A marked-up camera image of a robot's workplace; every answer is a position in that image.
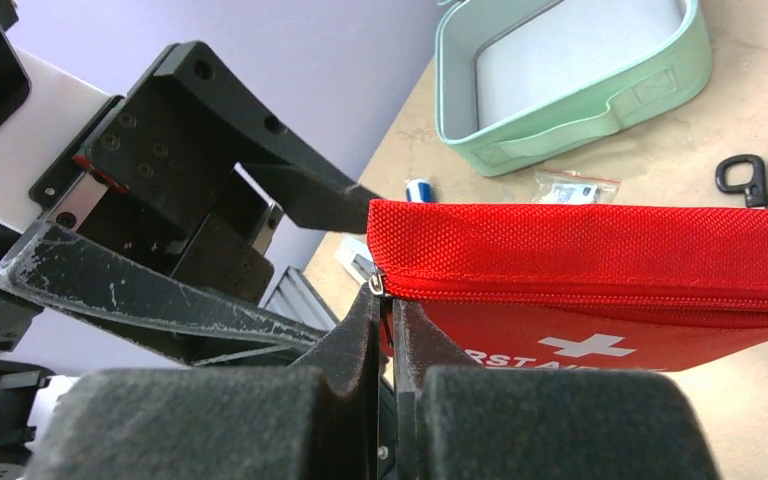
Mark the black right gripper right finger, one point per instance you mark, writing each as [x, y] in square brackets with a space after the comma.
[458, 420]

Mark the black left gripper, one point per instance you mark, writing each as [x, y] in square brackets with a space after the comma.
[152, 177]

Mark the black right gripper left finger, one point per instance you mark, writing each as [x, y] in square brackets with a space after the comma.
[316, 418]

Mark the red first aid pouch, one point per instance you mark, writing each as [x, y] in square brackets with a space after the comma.
[579, 287]

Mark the black handled scissors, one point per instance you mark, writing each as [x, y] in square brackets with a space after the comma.
[754, 191]

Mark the green medicine case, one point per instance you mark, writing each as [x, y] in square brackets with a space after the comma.
[518, 82]

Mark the blue white stapler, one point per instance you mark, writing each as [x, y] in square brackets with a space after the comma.
[353, 255]

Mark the small white blue tube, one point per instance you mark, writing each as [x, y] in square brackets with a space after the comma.
[419, 191]

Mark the clear bag alcohol pads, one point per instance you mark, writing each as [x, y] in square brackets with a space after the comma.
[573, 188]

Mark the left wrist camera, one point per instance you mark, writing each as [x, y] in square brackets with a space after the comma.
[45, 113]

